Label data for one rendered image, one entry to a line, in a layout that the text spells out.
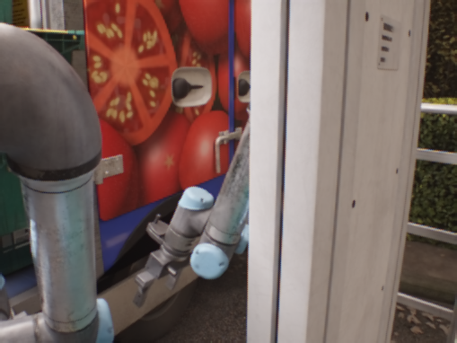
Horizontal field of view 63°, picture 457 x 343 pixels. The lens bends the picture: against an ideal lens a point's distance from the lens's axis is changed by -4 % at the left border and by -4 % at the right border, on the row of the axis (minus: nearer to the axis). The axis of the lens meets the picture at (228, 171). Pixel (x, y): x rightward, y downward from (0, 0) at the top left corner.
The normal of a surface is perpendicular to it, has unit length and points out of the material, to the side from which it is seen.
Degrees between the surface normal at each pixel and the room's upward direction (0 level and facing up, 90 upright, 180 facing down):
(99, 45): 90
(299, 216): 90
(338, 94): 90
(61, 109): 94
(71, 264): 111
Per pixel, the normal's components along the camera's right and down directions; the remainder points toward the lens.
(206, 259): -0.23, 0.24
